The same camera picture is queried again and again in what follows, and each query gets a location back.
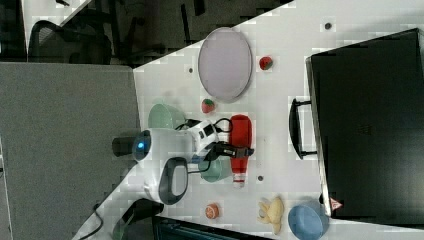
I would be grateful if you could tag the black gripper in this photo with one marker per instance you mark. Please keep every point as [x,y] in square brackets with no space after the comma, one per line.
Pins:
[225,149]

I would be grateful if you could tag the red ketchup bottle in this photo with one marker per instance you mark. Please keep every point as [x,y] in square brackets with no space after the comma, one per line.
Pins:
[240,136]

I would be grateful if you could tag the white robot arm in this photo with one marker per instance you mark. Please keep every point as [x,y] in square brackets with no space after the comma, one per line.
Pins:
[162,158]

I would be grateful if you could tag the grey round plate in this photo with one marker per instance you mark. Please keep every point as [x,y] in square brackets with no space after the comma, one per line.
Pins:
[225,64]

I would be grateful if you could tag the pink strawberry toy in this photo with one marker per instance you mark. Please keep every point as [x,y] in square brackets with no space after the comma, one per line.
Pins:
[207,106]

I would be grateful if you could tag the orange slice toy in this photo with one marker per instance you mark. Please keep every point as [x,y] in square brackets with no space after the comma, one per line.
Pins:
[212,211]

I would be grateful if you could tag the yellow plush banana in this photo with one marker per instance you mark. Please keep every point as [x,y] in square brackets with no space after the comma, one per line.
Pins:
[272,214]

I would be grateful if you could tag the green oval colander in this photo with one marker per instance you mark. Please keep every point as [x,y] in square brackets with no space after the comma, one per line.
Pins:
[165,116]

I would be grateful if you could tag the red tomato toy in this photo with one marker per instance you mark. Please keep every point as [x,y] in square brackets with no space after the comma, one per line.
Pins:
[265,63]

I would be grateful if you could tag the blue cup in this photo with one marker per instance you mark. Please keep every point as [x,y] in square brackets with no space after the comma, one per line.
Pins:
[308,221]

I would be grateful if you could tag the silver toaster oven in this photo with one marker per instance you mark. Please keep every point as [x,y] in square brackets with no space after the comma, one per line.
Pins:
[367,103]

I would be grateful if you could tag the black office chair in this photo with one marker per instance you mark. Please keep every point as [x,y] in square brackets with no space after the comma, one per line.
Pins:
[50,43]

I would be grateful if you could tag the green pot with handle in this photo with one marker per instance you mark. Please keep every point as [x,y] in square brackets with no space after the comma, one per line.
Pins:
[217,170]

